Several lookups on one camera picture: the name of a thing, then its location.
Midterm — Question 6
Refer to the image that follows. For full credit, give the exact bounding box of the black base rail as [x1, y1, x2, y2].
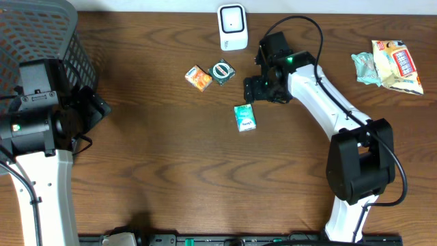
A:
[78, 227, 404, 246]

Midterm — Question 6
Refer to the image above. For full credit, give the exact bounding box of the white barcode scanner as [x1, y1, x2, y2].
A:
[217, 3, 249, 51]

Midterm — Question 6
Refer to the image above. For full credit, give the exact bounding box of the teal Kleenex tissue packet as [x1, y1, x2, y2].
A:
[234, 104, 257, 132]

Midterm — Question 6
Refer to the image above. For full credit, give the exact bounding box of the yellow snack bag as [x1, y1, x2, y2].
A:
[371, 40, 423, 96]

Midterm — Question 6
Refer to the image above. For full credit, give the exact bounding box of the dark grey plastic basket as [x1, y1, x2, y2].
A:
[1, 0, 98, 113]

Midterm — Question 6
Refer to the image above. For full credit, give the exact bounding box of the dark green round-logo packet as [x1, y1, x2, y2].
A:
[208, 59, 236, 86]

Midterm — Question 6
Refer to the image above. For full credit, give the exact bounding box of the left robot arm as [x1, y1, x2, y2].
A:
[1, 59, 111, 245]

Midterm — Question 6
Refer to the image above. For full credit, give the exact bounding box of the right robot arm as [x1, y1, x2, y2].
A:
[244, 32, 395, 243]

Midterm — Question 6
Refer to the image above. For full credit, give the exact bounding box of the orange tissue packet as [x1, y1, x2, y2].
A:
[185, 65, 213, 92]

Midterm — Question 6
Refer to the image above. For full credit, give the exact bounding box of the teal wipes packet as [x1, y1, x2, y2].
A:
[351, 52, 382, 87]

